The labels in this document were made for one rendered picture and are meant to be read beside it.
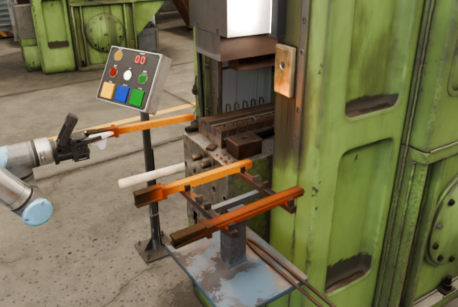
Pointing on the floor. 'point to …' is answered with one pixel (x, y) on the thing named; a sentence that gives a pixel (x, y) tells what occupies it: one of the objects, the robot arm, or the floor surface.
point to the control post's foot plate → (147, 253)
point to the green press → (84, 13)
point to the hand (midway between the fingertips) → (108, 130)
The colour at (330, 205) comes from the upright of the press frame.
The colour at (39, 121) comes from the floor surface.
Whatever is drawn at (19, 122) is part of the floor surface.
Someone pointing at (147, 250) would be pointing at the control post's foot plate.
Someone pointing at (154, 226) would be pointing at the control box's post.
